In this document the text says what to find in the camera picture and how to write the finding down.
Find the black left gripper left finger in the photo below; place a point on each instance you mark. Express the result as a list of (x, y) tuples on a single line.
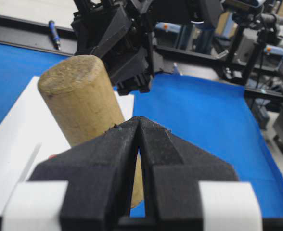
[(100, 175)]

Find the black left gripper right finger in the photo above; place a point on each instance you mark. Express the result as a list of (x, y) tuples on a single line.
[(171, 170)]

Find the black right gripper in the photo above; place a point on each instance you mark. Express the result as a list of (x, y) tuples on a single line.
[(120, 33)]

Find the wooden mallet hammer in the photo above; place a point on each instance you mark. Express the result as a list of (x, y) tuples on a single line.
[(79, 94)]

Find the blue table cloth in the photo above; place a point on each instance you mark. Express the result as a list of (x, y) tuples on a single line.
[(211, 115)]

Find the white rectangular board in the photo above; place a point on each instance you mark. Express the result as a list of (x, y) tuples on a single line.
[(28, 135)]

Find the background equipment rack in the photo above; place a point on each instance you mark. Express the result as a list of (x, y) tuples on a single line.
[(256, 36)]

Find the blue handled screwdriver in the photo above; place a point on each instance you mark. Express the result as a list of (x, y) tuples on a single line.
[(54, 35)]

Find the black table frame rail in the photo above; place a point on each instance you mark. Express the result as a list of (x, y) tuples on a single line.
[(36, 36)]

